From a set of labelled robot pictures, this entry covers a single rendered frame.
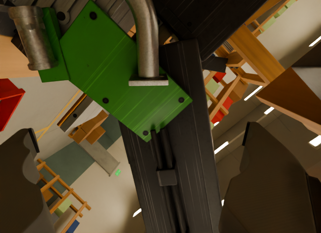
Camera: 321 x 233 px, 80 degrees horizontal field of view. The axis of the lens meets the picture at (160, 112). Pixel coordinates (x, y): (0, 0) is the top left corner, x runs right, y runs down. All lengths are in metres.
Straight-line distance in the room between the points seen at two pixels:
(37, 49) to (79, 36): 0.06
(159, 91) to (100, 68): 0.10
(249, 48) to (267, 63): 0.12
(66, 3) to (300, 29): 10.02
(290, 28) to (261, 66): 8.96
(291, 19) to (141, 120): 9.88
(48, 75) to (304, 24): 10.13
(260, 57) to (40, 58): 0.98
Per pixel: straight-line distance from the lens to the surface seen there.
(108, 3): 0.32
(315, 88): 0.41
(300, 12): 10.27
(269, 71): 1.13
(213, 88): 3.77
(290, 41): 10.02
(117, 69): 0.31
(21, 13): 0.30
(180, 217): 0.41
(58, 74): 0.34
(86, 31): 0.31
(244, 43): 1.10
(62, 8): 0.34
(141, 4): 0.27
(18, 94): 0.74
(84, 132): 6.70
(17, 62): 0.65
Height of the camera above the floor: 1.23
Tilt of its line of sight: 3 degrees up
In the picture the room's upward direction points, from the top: 136 degrees clockwise
